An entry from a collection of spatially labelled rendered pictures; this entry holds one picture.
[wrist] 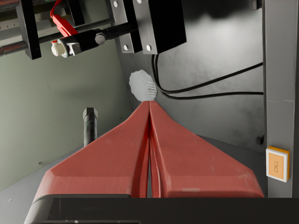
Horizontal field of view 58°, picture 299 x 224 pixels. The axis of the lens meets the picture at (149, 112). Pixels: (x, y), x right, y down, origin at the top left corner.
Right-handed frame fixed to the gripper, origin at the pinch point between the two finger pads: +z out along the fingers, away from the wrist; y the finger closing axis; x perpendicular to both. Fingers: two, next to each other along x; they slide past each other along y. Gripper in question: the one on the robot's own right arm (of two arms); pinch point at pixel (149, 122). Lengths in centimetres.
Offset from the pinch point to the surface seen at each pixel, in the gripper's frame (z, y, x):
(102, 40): 28.8, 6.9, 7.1
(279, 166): 17.9, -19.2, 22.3
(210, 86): 42.2, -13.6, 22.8
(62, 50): 26.8, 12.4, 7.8
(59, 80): 51, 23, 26
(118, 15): 40.2, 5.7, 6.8
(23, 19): 41.0, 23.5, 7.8
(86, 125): 19.9, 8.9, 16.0
